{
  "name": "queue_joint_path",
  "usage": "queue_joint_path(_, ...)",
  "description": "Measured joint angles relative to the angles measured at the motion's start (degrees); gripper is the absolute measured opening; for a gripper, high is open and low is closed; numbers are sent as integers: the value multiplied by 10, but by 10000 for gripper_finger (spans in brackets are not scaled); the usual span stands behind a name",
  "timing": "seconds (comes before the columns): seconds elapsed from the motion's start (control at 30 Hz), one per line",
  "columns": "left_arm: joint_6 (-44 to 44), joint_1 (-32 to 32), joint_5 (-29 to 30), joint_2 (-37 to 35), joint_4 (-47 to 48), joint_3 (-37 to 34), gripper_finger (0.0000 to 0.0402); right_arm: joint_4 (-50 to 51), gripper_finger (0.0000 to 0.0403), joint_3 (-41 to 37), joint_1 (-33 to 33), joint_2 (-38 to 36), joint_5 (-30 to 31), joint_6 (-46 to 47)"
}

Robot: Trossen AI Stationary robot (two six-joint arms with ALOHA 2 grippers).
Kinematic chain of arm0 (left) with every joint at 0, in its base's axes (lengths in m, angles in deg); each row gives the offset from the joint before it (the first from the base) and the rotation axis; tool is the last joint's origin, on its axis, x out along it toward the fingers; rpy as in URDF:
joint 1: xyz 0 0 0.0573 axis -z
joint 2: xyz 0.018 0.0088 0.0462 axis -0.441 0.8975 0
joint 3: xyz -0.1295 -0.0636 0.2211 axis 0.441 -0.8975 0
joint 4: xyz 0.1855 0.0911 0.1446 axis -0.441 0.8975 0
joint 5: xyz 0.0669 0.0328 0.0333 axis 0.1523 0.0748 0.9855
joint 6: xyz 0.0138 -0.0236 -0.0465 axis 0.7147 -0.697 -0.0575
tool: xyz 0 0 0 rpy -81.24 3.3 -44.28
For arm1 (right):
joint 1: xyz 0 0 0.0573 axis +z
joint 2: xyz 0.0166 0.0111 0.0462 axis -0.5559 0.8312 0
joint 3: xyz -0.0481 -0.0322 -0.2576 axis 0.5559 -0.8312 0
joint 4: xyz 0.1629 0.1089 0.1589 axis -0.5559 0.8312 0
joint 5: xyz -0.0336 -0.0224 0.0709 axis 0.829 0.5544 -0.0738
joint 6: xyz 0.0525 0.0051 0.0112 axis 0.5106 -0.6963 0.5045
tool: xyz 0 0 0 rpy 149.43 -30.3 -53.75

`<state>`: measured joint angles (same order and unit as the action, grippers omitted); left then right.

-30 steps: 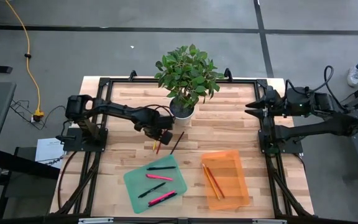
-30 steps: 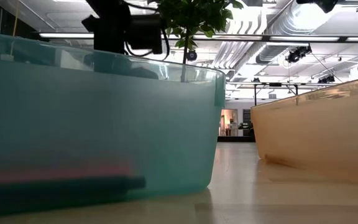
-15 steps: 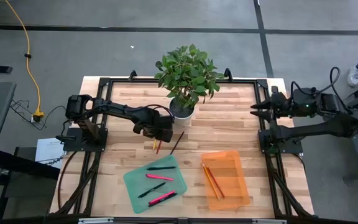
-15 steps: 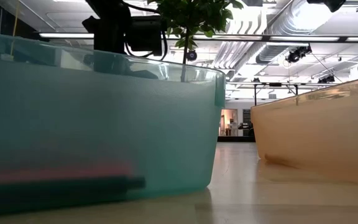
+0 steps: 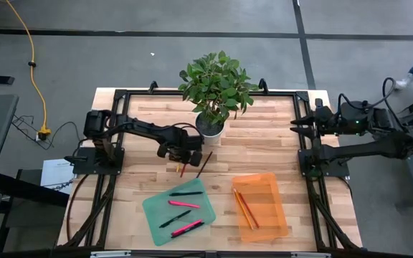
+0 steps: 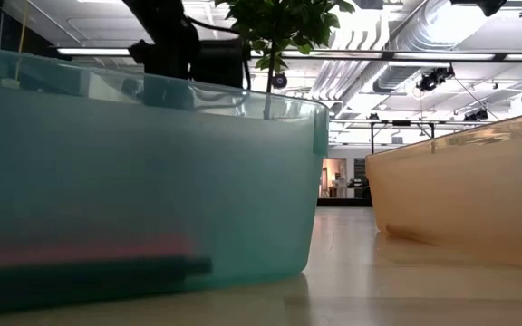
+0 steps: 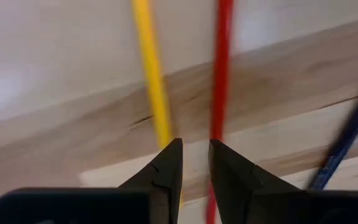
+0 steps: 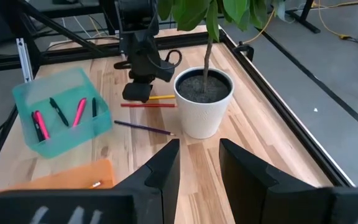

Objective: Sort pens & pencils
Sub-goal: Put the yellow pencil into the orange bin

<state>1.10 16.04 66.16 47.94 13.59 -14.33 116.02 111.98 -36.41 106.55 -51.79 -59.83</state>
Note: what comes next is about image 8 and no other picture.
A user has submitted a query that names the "black frame clamp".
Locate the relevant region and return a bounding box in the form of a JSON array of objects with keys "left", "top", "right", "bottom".
[{"left": 232, "top": 43, "right": 255, "bottom": 62}]

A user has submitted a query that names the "green leafy plant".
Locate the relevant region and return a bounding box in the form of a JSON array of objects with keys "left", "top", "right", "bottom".
[{"left": 157, "top": 0, "right": 287, "bottom": 94}]

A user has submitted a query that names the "pink pen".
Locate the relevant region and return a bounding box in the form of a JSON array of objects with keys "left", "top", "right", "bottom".
[
  {"left": 72, "top": 98, "right": 88, "bottom": 128},
  {"left": 34, "top": 110, "right": 51, "bottom": 141}
]

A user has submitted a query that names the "black aluminium table frame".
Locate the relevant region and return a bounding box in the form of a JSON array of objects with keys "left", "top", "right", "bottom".
[{"left": 0, "top": 0, "right": 356, "bottom": 187}]

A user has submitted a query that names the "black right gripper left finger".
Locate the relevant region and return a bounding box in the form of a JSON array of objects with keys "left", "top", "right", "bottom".
[{"left": 113, "top": 138, "right": 181, "bottom": 224}]

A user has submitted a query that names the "red pencil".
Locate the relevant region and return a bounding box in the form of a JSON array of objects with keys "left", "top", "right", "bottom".
[{"left": 120, "top": 103, "right": 177, "bottom": 108}]

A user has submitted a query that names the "black floor stand bar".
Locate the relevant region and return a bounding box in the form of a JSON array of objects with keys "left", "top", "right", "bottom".
[{"left": 286, "top": 0, "right": 321, "bottom": 34}]

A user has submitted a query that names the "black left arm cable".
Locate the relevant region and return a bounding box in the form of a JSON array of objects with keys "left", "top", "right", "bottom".
[{"left": 147, "top": 49, "right": 183, "bottom": 71}]

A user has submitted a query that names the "white ceramic plant pot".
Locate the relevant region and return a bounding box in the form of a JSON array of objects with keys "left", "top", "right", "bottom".
[{"left": 173, "top": 66, "right": 235, "bottom": 140}]

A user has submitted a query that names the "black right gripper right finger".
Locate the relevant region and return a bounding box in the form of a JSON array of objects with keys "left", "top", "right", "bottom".
[{"left": 218, "top": 138, "right": 334, "bottom": 224}]

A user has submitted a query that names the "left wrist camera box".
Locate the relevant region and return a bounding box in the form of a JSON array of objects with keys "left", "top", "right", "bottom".
[{"left": 155, "top": 60, "right": 177, "bottom": 83}]

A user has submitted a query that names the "orange translucent plastic bin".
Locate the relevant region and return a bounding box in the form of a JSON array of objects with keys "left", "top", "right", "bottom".
[{"left": 0, "top": 158, "right": 116, "bottom": 206}]

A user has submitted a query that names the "yellow pencil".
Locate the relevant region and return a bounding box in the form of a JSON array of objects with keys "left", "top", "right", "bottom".
[{"left": 149, "top": 94, "right": 176, "bottom": 101}]

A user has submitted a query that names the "purple pencil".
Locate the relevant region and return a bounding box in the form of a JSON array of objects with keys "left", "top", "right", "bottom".
[{"left": 113, "top": 119, "right": 176, "bottom": 137}]

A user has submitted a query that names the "silver aluminium upright bar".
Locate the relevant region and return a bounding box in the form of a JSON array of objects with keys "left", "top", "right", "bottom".
[{"left": 16, "top": 37, "right": 34, "bottom": 83}]

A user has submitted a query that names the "green translucent plastic bin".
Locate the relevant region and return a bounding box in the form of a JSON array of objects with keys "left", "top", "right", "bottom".
[{"left": 11, "top": 67, "right": 114, "bottom": 159}]

